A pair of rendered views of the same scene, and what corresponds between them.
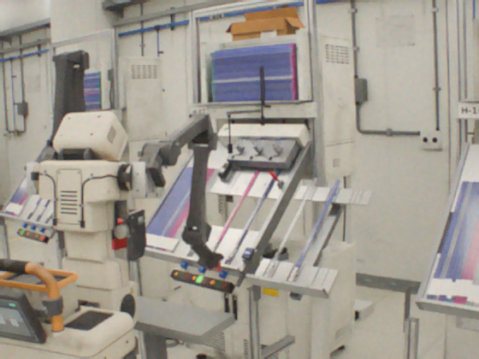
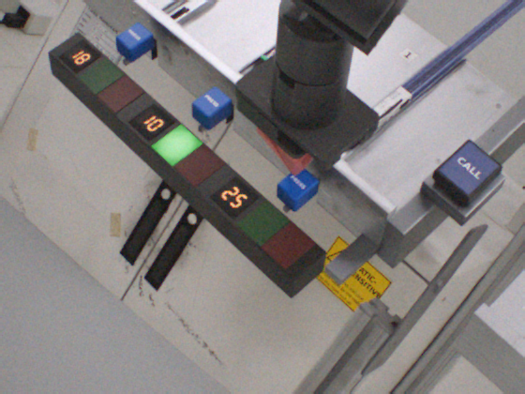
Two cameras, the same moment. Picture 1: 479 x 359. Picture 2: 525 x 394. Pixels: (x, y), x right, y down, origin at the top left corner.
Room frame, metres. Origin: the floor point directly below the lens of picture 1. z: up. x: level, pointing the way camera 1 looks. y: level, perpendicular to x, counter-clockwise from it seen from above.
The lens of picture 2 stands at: (1.54, 0.35, 0.97)
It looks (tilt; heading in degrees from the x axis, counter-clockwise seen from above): 21 degrees down; 343
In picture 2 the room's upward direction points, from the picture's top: 33 degrees clockwise
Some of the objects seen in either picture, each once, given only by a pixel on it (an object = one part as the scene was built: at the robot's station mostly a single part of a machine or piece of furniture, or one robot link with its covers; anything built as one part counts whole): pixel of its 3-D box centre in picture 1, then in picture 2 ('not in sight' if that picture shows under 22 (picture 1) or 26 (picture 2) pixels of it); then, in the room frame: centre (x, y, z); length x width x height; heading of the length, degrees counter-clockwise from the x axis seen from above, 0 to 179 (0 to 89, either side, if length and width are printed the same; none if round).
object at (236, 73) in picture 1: (257, 73); not in sight; (2.83, -0.10, 1.52); 0.51 x 0.13 x 0.27; 50
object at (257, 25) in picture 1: (273, 22); not in sight; (3.13, -0.20, 1.82); 0.68 x 0.30 x 0.20; 50
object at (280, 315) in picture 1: (270, 303); (251, 253); (2.96, -0.13, 0.31); 0.70 x 0.65 x 0.62; 50
